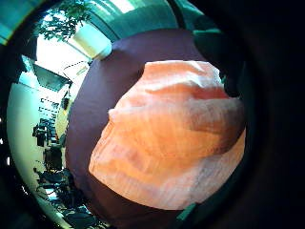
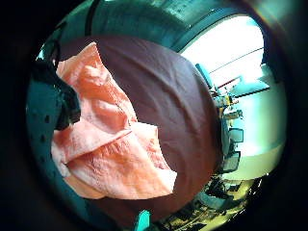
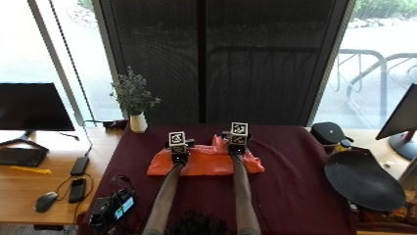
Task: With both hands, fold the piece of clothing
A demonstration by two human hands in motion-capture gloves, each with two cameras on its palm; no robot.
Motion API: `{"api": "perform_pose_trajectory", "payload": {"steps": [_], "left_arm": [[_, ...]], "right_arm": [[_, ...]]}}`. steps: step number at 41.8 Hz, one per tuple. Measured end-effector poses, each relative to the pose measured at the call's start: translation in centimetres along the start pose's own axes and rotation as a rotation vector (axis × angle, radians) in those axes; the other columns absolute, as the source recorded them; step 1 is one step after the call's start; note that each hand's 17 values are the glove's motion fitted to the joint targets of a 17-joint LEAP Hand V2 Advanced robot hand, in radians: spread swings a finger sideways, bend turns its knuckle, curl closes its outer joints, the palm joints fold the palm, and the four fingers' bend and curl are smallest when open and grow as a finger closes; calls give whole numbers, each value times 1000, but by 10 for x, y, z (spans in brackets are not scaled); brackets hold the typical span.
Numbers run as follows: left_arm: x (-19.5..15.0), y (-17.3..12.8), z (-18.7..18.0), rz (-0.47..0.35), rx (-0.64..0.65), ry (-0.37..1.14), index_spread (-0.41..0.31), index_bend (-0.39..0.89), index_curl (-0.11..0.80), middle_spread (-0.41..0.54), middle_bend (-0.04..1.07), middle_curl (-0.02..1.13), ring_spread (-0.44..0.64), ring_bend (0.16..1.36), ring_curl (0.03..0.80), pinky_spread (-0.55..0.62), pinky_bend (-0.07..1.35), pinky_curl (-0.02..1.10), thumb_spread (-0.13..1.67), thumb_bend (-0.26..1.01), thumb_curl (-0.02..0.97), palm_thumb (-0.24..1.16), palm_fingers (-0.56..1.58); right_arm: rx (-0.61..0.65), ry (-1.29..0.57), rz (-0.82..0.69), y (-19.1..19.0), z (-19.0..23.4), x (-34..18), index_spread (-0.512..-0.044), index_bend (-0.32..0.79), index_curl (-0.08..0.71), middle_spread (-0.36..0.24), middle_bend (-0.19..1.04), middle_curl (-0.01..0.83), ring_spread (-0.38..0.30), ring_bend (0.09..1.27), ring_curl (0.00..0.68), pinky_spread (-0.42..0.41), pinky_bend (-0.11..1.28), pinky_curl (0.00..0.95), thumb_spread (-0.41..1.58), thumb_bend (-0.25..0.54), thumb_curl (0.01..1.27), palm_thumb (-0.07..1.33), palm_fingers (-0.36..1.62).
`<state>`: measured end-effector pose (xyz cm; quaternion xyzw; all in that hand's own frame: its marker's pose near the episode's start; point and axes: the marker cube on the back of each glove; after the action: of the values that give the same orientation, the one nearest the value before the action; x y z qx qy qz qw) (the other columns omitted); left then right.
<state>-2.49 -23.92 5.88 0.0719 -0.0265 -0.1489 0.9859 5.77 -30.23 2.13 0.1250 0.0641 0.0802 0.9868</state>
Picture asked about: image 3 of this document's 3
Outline orange cloth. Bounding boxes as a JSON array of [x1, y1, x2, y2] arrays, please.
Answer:
[[147, 134, 267, 177]]

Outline white vase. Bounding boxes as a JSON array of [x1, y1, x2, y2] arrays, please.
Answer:
[[129, 112, 149, 134]]

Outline white marker cube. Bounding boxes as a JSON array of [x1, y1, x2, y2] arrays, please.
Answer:
[[229, 121, 251, 145], [168, 130, 189, 154]]

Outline person's left hand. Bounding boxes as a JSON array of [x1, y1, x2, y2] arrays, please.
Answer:
[[171, 138, 196, 165]]

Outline black device with lit screen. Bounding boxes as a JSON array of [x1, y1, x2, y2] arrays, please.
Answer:
[[89, 189, 139, 228]]

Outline dark red tablecloth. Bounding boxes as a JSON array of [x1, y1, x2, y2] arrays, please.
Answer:
[[77, 122, 359, 235]]

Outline person's right hand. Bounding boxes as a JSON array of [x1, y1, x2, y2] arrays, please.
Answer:
[[220, 130, 255, 156]]

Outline wooden desk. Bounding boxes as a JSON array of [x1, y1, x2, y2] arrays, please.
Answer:
[[0, 126, 124, 226]]

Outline black keyboard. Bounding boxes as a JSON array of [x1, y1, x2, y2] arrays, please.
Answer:
[[0, 147, 49, 168]]

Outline metal bike rack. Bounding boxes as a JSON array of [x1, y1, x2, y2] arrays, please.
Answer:
[[328, 48, 417, 120]]

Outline black smartphone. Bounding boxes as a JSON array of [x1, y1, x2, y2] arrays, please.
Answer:
[[68, 177, 88, 204]]

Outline black computer mouse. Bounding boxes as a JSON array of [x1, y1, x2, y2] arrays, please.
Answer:
[[33, 191, 60, 213]]

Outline black power adapter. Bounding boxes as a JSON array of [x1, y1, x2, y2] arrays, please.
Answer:
[[69, 156, 91, 177]]

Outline black cable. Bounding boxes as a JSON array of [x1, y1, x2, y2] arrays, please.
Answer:
[[55, 172, 95, 226]]

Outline dark monitor with round base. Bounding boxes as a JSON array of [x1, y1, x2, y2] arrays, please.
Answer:
[[375, 82, 417, 161]]

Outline yellow flat strip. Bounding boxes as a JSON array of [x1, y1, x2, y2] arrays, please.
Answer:
[[9, 164, 53, 175]]

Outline black computer monitor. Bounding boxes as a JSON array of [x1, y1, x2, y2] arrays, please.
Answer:
[[0, 81, 77, 152]]

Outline dried flower bunch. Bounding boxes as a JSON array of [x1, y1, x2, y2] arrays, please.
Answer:
[[108, 66, 161, 117]]

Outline black round chair seat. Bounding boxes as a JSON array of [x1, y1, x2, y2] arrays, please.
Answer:
[[324, 149, 408, 212]]

